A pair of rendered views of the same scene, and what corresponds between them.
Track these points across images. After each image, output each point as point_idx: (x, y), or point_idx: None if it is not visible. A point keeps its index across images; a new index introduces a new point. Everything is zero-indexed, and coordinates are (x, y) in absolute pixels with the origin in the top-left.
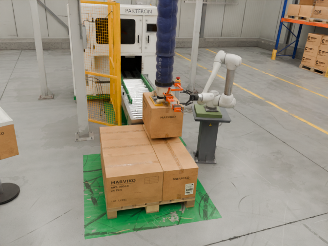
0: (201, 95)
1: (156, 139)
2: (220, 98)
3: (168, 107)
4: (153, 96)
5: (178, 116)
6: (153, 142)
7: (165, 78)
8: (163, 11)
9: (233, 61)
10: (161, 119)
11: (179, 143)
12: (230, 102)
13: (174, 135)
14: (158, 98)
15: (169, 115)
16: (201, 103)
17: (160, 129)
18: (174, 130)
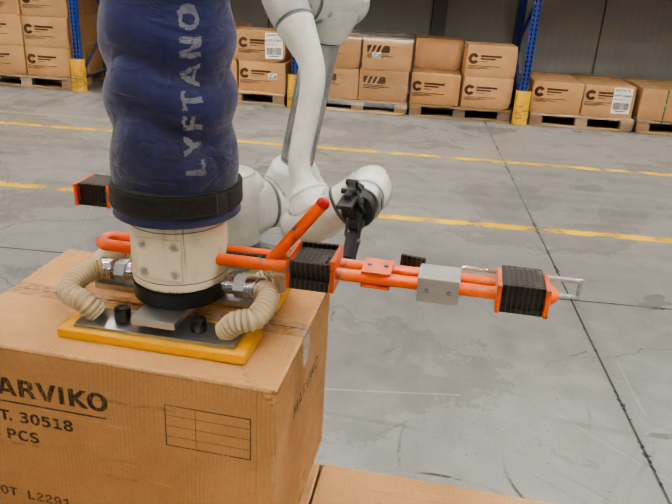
0: (377, 187)
1: None
2: (278, 190)
3: (296, 326)
4: (138, 316)
5: (322, 349)
6: None
7: (230, 155)
8: None
9: (356, 2)
10: (294, 423)
11: (333, 475)
12: None
13: (312, 459)
14: (187, 311)
15: (309, 372)
16: (334, 234)
17: (292, 477)
18: (313, 435)
